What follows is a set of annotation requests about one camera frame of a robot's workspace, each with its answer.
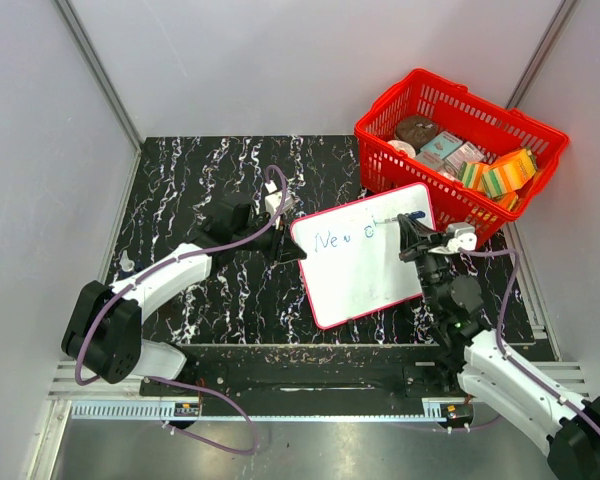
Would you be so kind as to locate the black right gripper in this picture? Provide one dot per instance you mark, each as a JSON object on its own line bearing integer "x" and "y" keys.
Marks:
{"x": 418, "y": 241}

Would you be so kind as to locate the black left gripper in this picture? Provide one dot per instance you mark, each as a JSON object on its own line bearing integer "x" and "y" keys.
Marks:
{"x": 283, "y": 248}

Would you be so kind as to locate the white blue whiteboard marker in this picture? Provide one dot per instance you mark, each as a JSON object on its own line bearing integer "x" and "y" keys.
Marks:
{"x": 415, "y": 215}

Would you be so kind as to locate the pink framed whiteboard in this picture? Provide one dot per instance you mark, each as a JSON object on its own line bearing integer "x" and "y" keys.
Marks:
{"x": 352, "y": 266}

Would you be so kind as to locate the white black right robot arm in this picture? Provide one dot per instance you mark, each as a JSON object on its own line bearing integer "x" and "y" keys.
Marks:
{"x": 562, "y": 424}

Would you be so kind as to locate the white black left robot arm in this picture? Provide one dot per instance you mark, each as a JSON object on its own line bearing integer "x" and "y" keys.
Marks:
{"x": 104, "y": 332}

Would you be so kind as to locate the yellow green sponge pack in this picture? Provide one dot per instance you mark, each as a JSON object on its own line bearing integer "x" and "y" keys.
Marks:
{"x": 470, "y": 175}

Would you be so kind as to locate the white tape roll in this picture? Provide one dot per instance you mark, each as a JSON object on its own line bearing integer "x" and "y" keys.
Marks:
{"x": 403, "y": 147}

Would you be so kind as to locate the teal small box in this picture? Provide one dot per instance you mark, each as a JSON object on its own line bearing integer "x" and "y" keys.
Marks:
{"x": 442, "y": 145}

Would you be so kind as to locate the pink white small box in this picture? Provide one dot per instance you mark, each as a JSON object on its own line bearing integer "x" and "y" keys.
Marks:
{"x": 466, "y": 153}

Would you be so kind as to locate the brown round item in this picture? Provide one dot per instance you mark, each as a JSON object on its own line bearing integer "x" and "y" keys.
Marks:
{"x": 416, "y": 130}

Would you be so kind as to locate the orange sponge pack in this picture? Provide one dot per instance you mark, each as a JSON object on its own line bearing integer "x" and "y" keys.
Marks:
{"x": 509, "y": 173}

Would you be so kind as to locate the red plastic shopping basket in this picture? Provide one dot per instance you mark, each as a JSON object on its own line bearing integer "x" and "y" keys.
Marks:
{"x": 494, "y": 130}

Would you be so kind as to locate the orange spray bottle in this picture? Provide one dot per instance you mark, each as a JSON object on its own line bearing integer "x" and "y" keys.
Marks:
{"x": 126, "y": 264}

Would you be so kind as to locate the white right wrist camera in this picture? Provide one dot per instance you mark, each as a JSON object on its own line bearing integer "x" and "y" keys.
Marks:
{"x": 463, "y": 237}

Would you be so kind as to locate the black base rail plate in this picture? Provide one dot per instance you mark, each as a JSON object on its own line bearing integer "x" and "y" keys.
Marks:
{"x": 405, "y": 370}

